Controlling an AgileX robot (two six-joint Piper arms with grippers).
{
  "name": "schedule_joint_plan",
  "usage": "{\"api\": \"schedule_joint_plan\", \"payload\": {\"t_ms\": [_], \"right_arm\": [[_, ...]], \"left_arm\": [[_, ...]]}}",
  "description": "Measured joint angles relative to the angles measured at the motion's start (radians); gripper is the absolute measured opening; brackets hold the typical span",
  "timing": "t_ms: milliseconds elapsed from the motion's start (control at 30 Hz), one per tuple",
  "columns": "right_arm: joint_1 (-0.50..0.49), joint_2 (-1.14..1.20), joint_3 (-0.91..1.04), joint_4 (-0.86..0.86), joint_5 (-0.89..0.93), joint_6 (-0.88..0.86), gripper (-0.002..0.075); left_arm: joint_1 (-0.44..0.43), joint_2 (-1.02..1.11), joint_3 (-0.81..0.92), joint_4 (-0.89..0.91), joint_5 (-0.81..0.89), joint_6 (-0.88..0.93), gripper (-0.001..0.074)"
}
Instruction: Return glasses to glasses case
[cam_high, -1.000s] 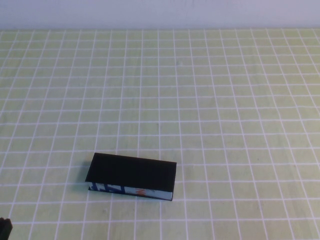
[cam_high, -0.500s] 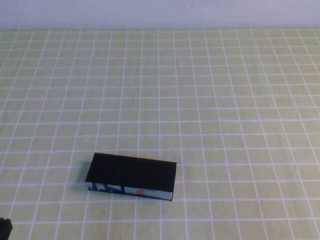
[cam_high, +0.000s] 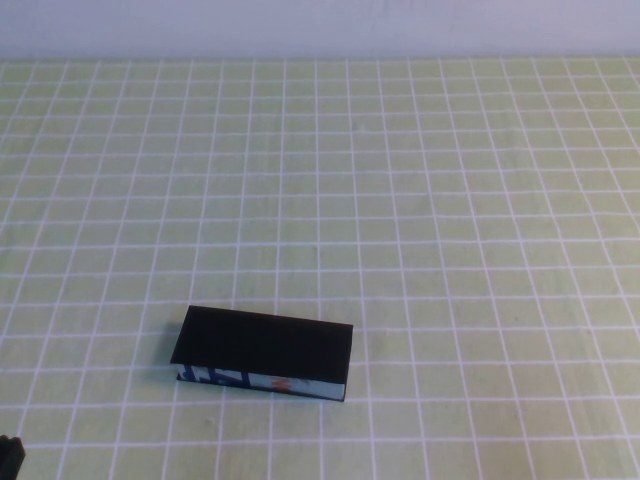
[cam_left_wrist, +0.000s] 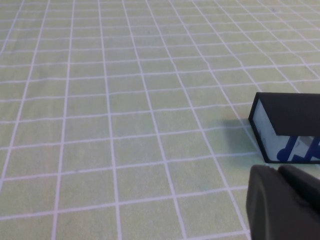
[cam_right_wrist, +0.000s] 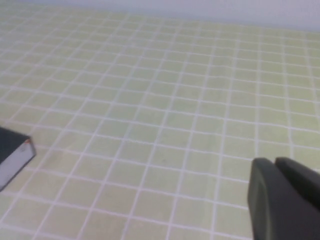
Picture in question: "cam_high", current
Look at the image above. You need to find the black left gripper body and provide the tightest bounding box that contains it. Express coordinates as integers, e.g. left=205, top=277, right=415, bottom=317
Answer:
left=0, top=434, right=27, bottom=480

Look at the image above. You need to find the black glasses case printed side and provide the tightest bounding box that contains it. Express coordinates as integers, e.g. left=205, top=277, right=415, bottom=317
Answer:
left=169, top=305, right=355, bottom=404

